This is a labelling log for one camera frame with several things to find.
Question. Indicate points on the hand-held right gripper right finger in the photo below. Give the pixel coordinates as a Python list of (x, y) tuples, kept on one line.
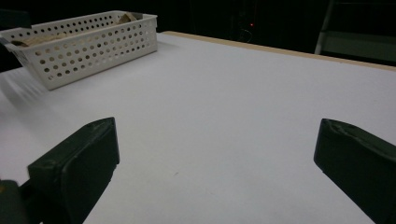
[(358, 161)]

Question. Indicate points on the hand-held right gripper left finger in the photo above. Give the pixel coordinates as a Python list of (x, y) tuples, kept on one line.
[(77, 168)]

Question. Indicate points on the white perforated plastic basket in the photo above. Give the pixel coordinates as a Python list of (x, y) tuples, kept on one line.
[(93, 59)]

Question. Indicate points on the tan pants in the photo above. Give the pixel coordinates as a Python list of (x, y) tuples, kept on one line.
[(40, 39)]

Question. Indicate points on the white desk with grey legs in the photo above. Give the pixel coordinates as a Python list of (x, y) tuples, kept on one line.
[(358, 43)]

